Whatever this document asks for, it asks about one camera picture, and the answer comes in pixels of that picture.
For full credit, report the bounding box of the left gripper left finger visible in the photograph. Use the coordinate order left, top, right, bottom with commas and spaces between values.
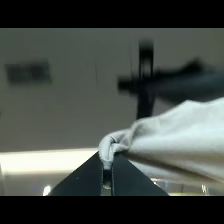
49, 151, 103, 197

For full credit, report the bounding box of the white garment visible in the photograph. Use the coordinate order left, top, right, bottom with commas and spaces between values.
98, 97, 224, 185

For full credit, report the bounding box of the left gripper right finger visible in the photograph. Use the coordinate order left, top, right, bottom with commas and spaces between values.
111, 152, 170, 197

